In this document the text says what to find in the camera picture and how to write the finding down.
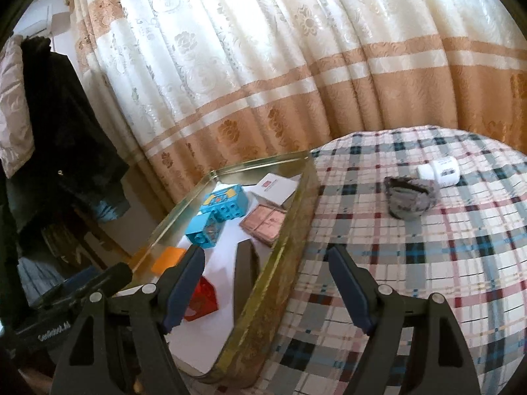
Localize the pink quilted jacket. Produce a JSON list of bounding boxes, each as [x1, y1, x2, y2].
[[0, 35, 36, 179]]

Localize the crumpled grey cloth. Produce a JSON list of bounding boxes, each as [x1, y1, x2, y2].
[[384, 175, 440, 221]]

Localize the gold tin box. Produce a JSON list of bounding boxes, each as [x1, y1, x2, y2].
[[132, 151, 319, 389]]

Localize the plaid tablecloth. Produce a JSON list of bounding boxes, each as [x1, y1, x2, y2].
[[193, 125, 527, 395]]

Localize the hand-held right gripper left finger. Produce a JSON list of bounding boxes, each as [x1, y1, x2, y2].
[[49, 246, 207, 395]]

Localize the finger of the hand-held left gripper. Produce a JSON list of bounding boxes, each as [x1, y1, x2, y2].
[[88, 262, 133, 297], [31, 276, 100, 311]]

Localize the white cardboard box red logo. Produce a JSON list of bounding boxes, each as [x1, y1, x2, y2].
[[251, 174, 301, 207]]

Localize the small blue toy block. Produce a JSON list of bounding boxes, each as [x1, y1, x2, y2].
[[185, 210, 225, 250]]

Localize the dark hanging coat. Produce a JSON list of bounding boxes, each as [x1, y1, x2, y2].
[[18, 37, 130, 223]]

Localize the red toy block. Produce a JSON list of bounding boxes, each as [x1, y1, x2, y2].
[[183, 276, 218, 322]]

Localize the orange toy block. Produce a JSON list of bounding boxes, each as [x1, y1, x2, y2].
[[150, 247, 186, 276]]

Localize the white plastic bottle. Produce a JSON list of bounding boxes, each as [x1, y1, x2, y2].
[[417, 156, 461, 186]]

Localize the blue denim garment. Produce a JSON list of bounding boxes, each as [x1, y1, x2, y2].
[[88, 197, 130, 224]]

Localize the pink metal tray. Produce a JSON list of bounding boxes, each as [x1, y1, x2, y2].
[[239, 203, 288, 248]]

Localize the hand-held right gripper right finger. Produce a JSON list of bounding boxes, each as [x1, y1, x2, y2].
[[326, 245, 478, 395]]

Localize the white air conditioner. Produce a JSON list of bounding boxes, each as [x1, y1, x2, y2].
[[18, 4, 54, 38]]

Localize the cream and orange curtain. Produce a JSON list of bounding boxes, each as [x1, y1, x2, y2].
[[66, 0, 527, 202]]

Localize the large blue printed toy block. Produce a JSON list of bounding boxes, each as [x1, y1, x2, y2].
[[200, 184, 249, 222]]

